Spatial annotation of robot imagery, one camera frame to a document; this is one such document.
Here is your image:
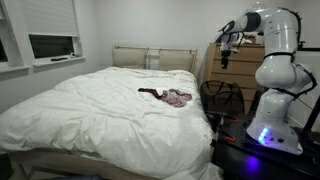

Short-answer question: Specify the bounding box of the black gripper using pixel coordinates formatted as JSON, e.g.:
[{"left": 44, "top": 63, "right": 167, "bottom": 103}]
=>
[{"left": 220, "top": 49, "right": 231, "bottom": 70}]

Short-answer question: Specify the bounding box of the black mesh laundry basket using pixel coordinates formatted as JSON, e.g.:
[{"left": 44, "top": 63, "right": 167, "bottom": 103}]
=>
[{"left": 199, "top": 79, "right": 246, "bottom": 116}]

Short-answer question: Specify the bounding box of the wooden dresser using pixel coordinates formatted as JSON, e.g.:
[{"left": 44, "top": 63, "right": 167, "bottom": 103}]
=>
[{"left": 204, "top": 42, "right": 268, "bottom": 114}]

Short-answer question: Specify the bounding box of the white clutter pile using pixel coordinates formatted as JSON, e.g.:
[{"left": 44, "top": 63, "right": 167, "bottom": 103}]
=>
[{"left": 241, "top": 37, "right": 254, "bottom": 46}]

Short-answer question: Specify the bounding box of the beige headboard cushion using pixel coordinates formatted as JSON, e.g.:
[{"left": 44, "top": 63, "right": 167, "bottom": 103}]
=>
[
  {"left": 158, "top": 49, "right": 195, "bottom": 69},
  {"left": 112, "top": 47, "right": 148, "bottom": 70}
]

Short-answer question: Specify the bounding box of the pink crumpled garment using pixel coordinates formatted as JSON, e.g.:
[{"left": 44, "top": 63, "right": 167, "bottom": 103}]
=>
[{"left": 161, "top": 88, "right": 193, "bottom": 108}]

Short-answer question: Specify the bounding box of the black robot table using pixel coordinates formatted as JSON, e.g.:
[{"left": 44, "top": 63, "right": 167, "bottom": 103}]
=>
[{"left": 211, "top": 111, "right": 320, "bottom": 180}]

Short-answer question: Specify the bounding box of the black stand pole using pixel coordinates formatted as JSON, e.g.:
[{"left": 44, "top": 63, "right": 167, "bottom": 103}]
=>
[{"left": 301, "top": 94, "right": 320, "bottom": 134}]

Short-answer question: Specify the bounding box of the white quilted duvet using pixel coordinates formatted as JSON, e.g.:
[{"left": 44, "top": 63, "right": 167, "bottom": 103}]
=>
[{"left": 0, "top": 66, "right": 224, "bottom": 180}]

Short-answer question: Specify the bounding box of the white window sill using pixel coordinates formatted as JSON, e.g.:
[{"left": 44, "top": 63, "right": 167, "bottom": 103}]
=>
[{"left": 0, "top": 55, "right": 87, "bottom": 82}]

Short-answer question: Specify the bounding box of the dark window pane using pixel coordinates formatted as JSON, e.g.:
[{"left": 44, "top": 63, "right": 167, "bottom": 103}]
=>
[{"left": 29, "top": 33, "right": 76, "bottom": 59}]

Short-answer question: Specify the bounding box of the white window blind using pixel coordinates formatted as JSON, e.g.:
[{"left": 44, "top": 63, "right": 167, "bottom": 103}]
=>
[{"left": 21, "top": 0, "right": 80, "bottom": 37}]

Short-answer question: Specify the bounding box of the black clamp orange handle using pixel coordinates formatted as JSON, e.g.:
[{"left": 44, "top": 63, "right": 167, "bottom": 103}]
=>
[
  {"left": 214, "top": 129, "right": 238, "bottom": 144},
  {"left": 206, "top": 112, "right": 240, "bottom": 125}
]

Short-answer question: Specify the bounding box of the beige headboard frame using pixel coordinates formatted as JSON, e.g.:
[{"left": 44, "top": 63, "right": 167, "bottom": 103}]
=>
[{"left": 111, "top": 45, "right": 199, "bottom": 73}]

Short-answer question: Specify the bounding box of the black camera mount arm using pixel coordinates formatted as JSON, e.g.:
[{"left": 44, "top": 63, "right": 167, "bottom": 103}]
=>
[{"left": 296, "top": 40, "right": 320, "bottom": 54}]

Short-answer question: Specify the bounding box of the thin black cable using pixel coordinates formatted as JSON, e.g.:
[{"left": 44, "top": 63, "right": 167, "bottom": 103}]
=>
[{"left": 296, "top": 96, "right": 315, "bottom": 112}]

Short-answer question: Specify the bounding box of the beige bed frame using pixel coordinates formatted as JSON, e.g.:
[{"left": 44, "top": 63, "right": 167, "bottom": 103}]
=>
[{"left": 8, "top": 148, "right": 161, "bottom": 180}]

